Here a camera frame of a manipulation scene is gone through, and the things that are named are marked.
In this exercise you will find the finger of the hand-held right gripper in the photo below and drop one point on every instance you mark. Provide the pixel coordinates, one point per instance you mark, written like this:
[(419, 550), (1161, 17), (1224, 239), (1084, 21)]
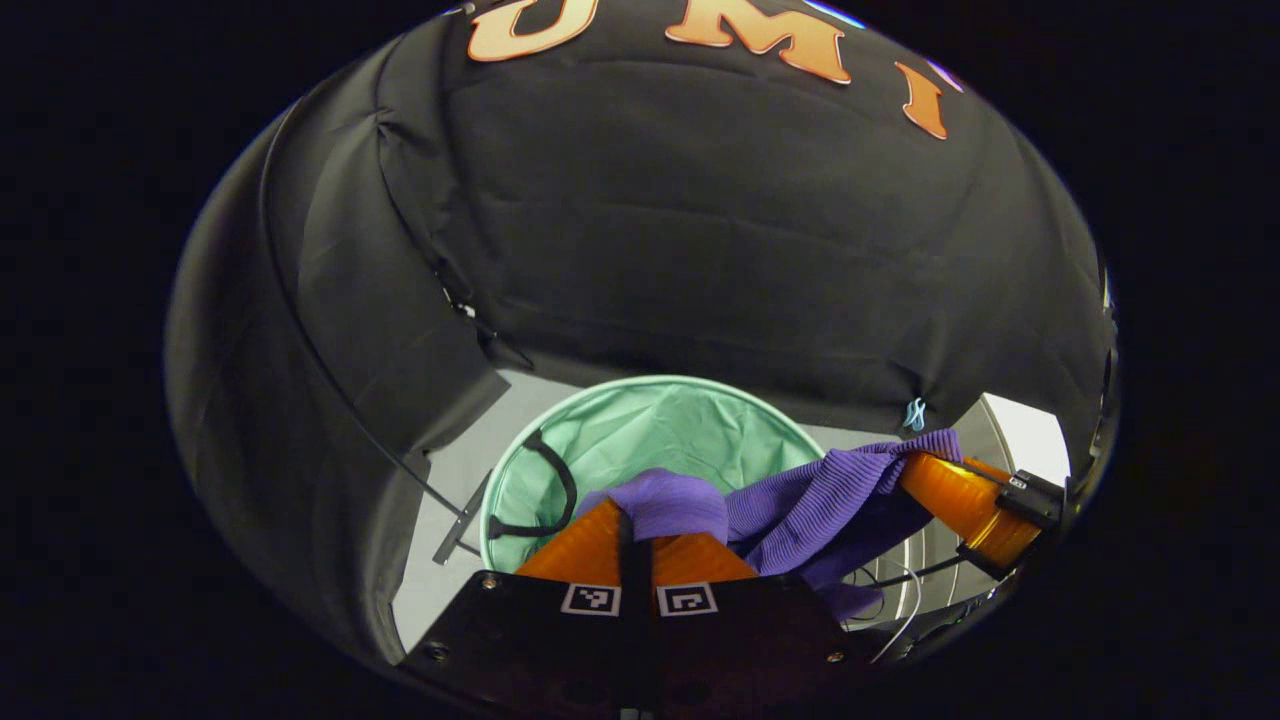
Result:
[(1030, 497), (965, 505)]

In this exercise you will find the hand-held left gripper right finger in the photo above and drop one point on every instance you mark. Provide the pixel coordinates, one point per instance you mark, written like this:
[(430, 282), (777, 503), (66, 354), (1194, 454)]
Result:
[(740, 630)]

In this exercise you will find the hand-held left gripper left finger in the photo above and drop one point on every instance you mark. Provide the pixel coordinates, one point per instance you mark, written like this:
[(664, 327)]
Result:
[(632, 545)]

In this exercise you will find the green laundry hamper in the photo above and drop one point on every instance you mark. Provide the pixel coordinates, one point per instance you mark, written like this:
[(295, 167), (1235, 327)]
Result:
[(650, 430)]

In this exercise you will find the purple ribbed shirt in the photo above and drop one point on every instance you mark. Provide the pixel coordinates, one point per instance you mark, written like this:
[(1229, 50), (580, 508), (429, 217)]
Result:
[(800, 500)]

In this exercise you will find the light blue clip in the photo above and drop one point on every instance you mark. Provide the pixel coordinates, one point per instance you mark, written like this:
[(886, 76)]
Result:
[(915, 414)]

